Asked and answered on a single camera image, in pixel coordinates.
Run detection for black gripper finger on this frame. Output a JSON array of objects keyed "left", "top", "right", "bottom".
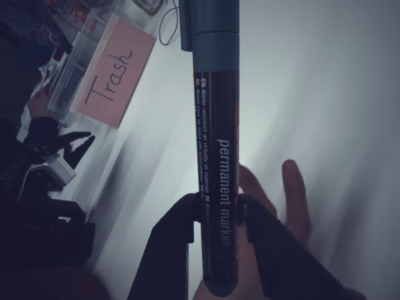
[
  {"left": 126, "top": 192, "right": 201, "bottom": 300},
  {"left": 57, "top": 131, "right": 94, "bottom": 148},
  {"left": 238, "top": 194, "right": 366, "bottom": 300},
  {"left": 64, "top": 135, "right": 96, "bottom": 171}
]

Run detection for person's left forearm red sleeve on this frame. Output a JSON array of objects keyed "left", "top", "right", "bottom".
[{"left": 0, "top": 265, "right": 135, "bottom": 300}]

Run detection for person's right hand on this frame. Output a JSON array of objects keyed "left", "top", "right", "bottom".
[{"left": 194, "top": 158, "right": 316, "bottom": 300}]

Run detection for pink trash note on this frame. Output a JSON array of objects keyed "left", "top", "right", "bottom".
[{"left": 76, "top": 20, "right": 157, "bottom": 129}]

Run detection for clear plastic container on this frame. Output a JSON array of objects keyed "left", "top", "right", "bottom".
[{"left": 46, "top": 6, "right": 126, "bottom": 126}]

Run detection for small grey black device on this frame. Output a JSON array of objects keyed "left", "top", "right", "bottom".
[{"left": 132, "top": 0, "right": 164, "bottom": 16}]

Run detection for white gripper camera box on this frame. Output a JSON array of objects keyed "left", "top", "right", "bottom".
[{"left": 18, "top": 154, "right": 78, "bottom": 201}]

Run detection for thin dark cable loop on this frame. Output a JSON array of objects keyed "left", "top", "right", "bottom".
[{"left": 158, "top": 0, "right": 181, "bottom": 47}]

